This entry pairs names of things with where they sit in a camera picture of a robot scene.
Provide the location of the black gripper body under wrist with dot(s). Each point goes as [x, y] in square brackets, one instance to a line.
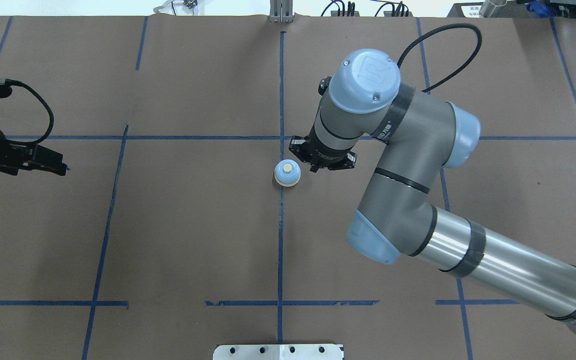
[299, 146]

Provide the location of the black edge gripper finger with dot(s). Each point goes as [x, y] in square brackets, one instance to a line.
[40, 158]

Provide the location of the blue and cream bell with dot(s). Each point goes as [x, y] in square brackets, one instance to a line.
[287, 173]

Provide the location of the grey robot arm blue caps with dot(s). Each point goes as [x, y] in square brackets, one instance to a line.
[422, 134]

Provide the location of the metal mounting plate bottom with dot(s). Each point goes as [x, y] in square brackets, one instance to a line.
[315, 351]

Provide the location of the silver metal cylinder top right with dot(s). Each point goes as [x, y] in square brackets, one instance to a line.
[492, 8]

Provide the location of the aluminium profile post top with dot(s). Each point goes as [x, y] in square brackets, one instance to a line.
[281, 11]

